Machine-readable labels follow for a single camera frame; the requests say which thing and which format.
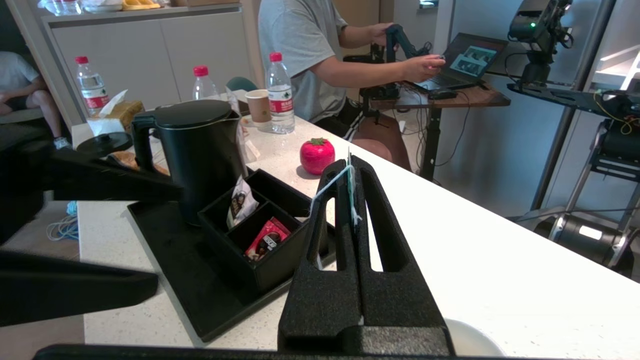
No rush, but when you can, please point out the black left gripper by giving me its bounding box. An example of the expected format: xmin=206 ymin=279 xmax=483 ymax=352
xmin=0 ymin=140 xmax=184 ymax=327

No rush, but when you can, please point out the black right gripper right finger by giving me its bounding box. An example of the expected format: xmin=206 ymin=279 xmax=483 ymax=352
xmin=350 ymin=154 xmax=457 ymax=357

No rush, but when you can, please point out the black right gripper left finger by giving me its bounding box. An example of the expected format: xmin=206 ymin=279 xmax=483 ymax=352
xmin=277 ymin=159 xmax=359 ymax=354

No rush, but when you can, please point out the clear small item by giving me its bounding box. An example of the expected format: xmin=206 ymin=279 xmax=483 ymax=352
xmin=309 ymin=147 xmax=363 ymax=268

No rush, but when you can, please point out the black electric kettle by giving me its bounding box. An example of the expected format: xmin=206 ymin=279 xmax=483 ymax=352
xmin=131 ymin=99 xmax=249 ymax=227

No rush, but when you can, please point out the white tea bag packet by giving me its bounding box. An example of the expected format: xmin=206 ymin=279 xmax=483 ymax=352
xmin=226 ymin=175 xmax=260 ymax=230

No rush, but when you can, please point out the black compartment box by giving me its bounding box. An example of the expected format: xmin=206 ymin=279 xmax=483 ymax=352
xmin=197 ymin=167 xmax=332 ymax=297

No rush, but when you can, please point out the black serving tray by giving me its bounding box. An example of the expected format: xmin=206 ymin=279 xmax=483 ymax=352
xmin=127 ymin=199 xmax=342 ymax=344

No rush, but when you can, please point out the red coffee sachet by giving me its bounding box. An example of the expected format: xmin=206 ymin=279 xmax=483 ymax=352
xmin=244 ymin=216 xmax=292 ymax=262

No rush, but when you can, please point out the black round disc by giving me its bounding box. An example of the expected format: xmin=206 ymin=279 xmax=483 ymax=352
xmin=76 ymin=131 xmax=134 ymax=159

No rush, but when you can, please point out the wooden tissue box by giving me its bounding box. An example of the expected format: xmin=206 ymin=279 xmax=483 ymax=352
xmin=87 ymin=89 xmax=147 ymax=137

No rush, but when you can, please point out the water bottle with red label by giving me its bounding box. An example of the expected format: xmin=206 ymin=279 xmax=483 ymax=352
xmin=75 ymin=56 xmax=111 ymax=117
xmin=265 ymin=51 xmax=296 ymax=135

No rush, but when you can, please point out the red tomato shaped object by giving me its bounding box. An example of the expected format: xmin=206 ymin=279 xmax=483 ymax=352
xmin=300 ymin=137 xmax=336 ymax=176

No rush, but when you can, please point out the seated person in white shirt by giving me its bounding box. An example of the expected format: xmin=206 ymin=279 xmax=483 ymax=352
xmin=0 ymin=50 xmax=72 ymax=151

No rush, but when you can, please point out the grey low cabinet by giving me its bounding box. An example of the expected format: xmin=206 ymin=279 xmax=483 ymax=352
xmin=41 ymin=4 xmax=261 ymax=128

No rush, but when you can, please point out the white paper cup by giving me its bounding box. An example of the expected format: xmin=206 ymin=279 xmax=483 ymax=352
xmin=244 ymin=89 xmax=272 ymax=125

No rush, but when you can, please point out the teal chair back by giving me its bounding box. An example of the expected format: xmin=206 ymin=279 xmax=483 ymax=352
xmin=225 ymin=76 xmax=261 ymax=94

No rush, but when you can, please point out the brown wooden table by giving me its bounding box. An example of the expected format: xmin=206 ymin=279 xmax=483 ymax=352
xmin=370 ymin=82 xmax=512 ymax=182

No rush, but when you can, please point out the yellow flat object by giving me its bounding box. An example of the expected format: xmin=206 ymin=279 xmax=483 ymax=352
xmin=121 ymin=0 xmax=163 ymax=11

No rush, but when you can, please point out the person in grey shirt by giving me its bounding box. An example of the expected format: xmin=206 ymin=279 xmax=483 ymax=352
xmin=257 ymin=0 xmax=447 ymax=172

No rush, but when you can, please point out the black laptop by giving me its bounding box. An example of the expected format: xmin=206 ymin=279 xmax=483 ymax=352
xmin=415 ymin=32 xmax=510 ymax=94

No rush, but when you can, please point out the black shelf stand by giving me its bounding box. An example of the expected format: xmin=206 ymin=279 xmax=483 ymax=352
xmin=507 ymin=82 xmax=640 ymax=278

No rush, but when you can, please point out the light blue coiled cable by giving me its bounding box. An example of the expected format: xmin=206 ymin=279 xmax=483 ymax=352
xmin=46 ymin=200 xmax=81 ymax=242

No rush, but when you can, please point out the black teleoperation handle rig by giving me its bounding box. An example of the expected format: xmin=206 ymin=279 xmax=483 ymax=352
xmin=344 ymin=24 xmax=436 ymax=101

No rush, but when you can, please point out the black camera head on stand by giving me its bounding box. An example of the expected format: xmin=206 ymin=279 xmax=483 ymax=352
xmin=507 ymin=0 xmax=576 ymax=87

